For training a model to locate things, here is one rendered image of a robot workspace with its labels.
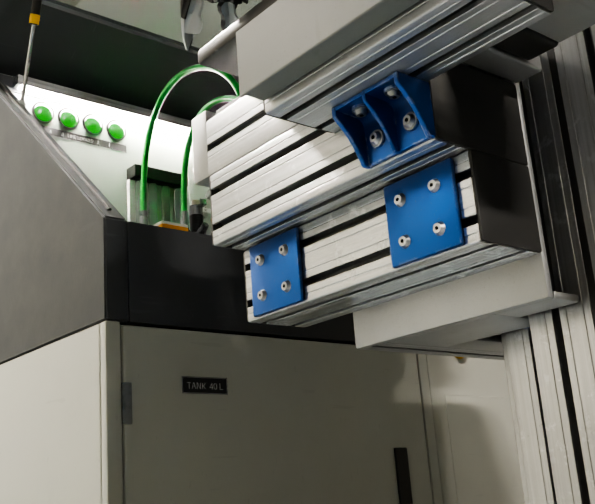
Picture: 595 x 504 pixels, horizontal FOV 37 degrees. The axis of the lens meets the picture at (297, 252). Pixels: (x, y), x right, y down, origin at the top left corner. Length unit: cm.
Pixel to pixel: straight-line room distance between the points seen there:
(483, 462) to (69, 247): 92
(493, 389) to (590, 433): 100
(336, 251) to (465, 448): 91
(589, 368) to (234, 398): 67
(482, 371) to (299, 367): 50
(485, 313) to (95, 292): 65
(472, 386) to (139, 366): 78
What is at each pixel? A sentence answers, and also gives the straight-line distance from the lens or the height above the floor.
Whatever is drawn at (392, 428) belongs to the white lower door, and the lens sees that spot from 164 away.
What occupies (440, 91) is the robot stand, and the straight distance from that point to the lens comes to 83.
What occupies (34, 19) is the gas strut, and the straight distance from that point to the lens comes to 184.
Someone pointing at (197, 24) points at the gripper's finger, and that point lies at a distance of 156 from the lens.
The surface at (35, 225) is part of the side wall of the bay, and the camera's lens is 157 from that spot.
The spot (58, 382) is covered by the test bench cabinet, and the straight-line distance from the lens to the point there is 143.
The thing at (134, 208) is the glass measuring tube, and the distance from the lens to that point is 204.
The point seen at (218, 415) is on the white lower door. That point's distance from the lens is 139.
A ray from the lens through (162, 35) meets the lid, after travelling 210.
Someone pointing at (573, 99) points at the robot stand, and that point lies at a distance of 96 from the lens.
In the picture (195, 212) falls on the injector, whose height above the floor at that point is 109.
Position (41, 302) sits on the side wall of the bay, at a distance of 151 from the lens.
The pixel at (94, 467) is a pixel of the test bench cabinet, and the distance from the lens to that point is 131.
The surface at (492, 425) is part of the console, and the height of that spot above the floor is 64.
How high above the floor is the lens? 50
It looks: 16 degrees up
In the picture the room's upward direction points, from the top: 4 degrees counter-clockwise
